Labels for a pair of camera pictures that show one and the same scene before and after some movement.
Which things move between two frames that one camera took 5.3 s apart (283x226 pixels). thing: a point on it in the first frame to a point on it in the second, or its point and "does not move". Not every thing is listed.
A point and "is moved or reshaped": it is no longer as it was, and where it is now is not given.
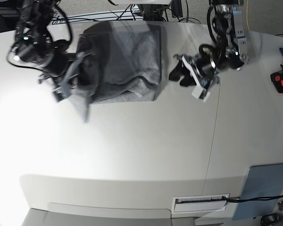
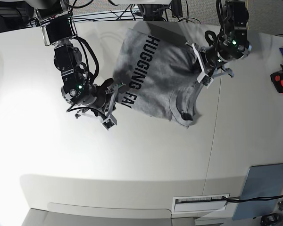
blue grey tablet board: (262, 181) does not move
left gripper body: (58, 67) to (97, 99)
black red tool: (280, 80) does not move
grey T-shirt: (118, 61) is moved or reshaped
